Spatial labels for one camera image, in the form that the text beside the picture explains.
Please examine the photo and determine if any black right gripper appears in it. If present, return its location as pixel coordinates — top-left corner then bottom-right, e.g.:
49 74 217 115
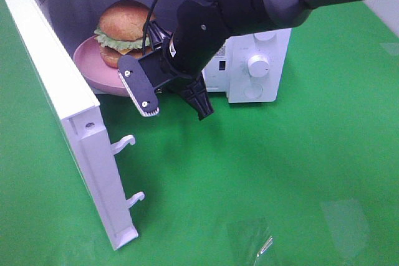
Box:
138 20 214 120

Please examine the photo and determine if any burger with lettuce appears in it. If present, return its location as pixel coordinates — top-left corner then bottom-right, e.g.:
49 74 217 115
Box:
94 0 151 68

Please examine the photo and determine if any round white door button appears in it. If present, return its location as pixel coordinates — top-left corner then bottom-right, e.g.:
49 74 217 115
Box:
244 84 263 99

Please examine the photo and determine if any pink round plate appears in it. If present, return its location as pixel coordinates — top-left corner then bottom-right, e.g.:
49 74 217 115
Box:
73 36 129 97

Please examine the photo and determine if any white microwave door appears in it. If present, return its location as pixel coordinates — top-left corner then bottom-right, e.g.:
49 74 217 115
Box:
5 0 145 250

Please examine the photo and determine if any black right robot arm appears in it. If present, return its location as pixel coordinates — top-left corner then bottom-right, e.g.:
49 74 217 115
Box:
132 0 359 119

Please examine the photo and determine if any white microwave oven body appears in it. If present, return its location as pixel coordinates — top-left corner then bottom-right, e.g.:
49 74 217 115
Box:
36 0 291 103

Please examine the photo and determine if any lower white microwave knob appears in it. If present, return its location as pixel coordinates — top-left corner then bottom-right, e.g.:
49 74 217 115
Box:
248 55 269 78

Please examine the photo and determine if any white microwave knob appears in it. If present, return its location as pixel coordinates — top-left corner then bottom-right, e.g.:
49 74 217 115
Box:
253 31 276 42
248 55 269 78

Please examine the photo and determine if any upper white microwave knob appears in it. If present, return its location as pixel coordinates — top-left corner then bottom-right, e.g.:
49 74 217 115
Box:
253 31 276 42

